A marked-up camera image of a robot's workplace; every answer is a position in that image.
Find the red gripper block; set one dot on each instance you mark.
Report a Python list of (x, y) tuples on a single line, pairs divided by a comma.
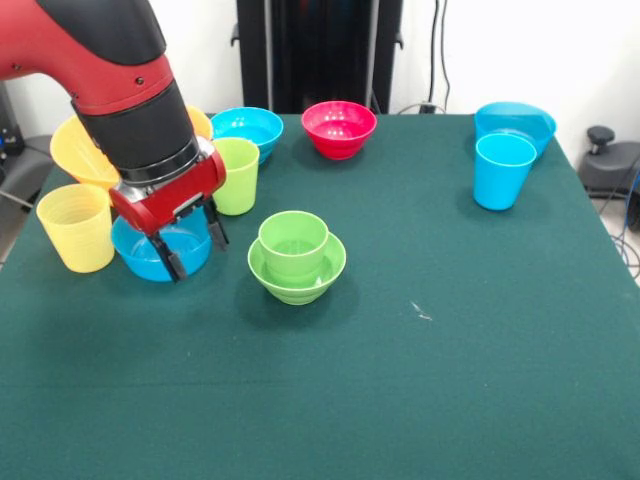
[(165, 200)]

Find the blue plastic bowl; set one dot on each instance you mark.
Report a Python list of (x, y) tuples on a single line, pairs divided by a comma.
[(515, 117), (135, 260)]

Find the green plastic bowl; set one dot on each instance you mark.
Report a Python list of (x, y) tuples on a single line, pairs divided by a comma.
[(300, 292)]

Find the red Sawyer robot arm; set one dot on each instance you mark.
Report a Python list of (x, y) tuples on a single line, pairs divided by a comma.
[(110, 75)]

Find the light green plastic cup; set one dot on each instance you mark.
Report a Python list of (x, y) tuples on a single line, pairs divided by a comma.
[(240, 185)]

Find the yellow plastic cup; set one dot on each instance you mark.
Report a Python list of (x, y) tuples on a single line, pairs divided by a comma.
[(75, 235)]

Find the cyan plastic bowl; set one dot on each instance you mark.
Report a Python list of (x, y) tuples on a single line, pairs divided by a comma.
[(245, 125)]

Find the large orange plastic bowl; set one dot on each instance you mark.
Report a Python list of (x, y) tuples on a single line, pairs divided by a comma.
[(80, 155)]

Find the pink plastic bowl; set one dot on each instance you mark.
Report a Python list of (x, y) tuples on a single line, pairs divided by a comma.
[(340, 135)]

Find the grey floor stand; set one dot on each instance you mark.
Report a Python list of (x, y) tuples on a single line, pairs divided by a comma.
[(25, 170)]

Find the dark green tablecloth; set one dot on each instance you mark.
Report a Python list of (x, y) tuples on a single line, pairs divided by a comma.
[(320, 390)]

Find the black equipment box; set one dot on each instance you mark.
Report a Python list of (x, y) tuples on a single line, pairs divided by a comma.
[(7, 125)]

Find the blue plastic cup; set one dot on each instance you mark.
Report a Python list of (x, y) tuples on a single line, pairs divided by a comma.
[(500, 180)]

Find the black knobbed floor stand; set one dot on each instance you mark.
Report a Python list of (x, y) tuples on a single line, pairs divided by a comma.
[(605, 165)]

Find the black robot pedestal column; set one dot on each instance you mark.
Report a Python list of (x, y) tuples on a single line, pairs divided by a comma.
[(310, 50)]

